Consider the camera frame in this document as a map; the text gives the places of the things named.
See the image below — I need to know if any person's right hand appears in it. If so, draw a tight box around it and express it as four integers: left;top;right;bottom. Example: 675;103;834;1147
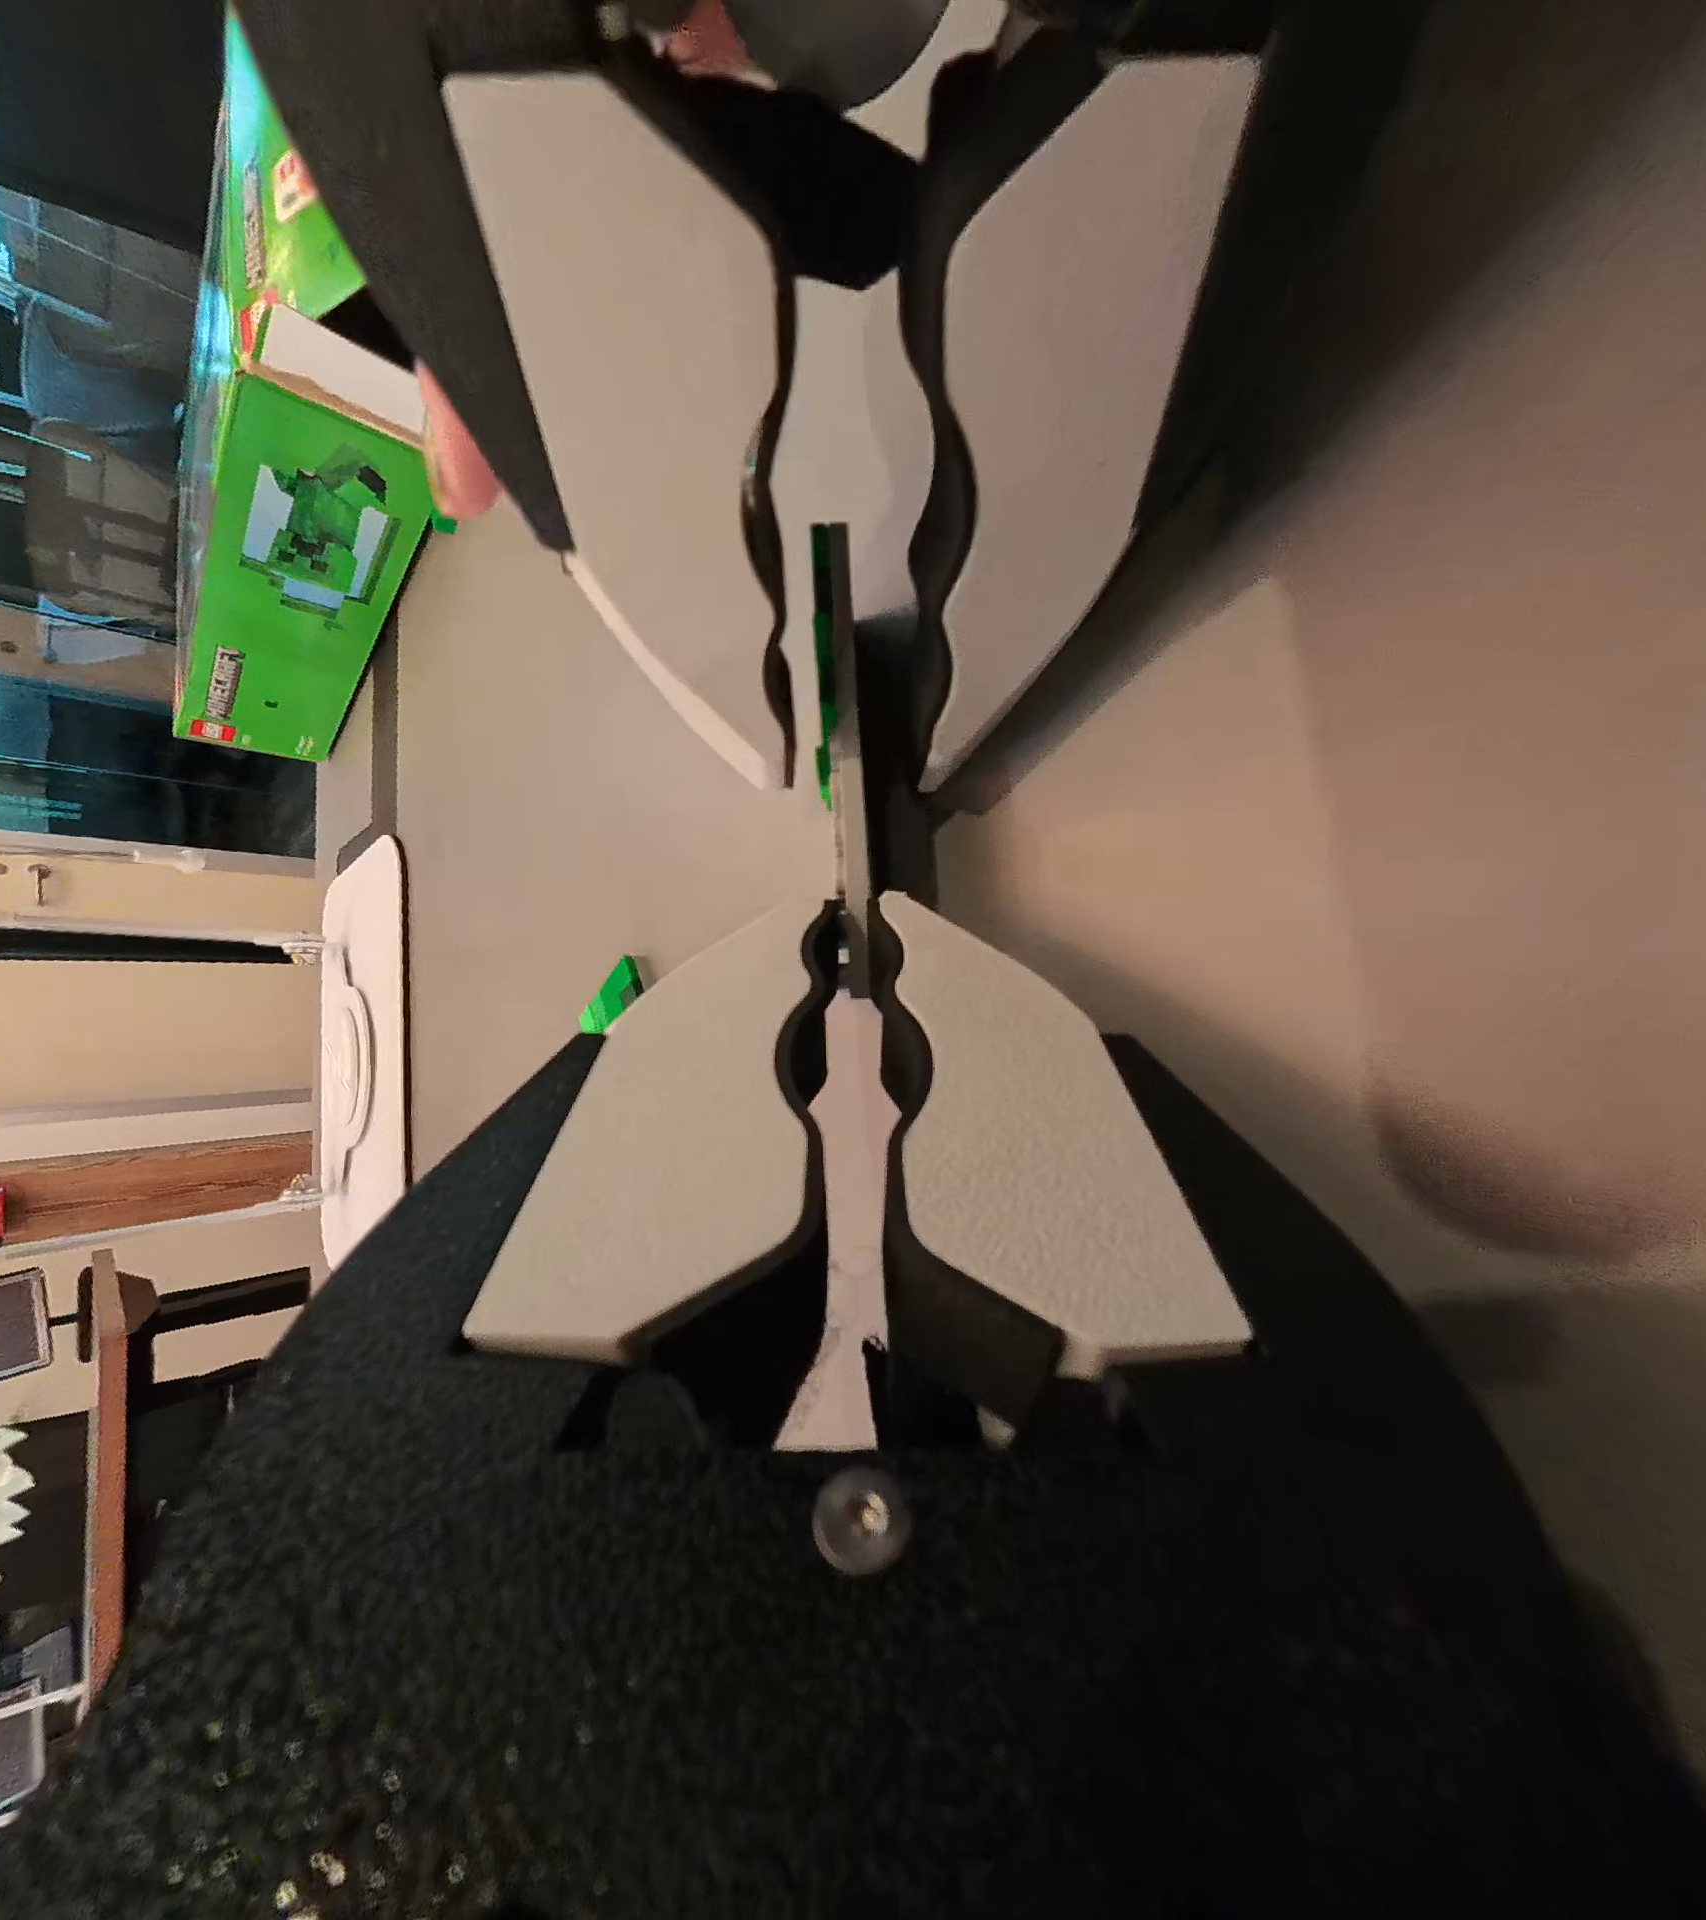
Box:
419;365;502;520

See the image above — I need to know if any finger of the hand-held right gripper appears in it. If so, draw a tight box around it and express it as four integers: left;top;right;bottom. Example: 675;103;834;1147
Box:
441;66;802;797
904;51;1264;799

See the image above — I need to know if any background wooden desk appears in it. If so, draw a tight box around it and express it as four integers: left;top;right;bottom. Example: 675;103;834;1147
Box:
72;1248;316;1697

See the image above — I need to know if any grey desk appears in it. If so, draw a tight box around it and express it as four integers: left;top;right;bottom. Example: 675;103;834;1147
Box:
312;0;1706;1920

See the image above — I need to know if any wooden pillar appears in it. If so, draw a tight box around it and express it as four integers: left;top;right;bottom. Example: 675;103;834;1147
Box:
0;1131;319;1250

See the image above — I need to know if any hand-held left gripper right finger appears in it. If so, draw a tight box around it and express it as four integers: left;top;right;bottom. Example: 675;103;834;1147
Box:
875;891;1258;1385

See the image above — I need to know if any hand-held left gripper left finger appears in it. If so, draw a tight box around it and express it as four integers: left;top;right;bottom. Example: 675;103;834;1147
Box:
463;896;857;1369

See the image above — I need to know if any green toy box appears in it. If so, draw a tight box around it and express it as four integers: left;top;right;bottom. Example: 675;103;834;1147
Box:
170;13;439;761

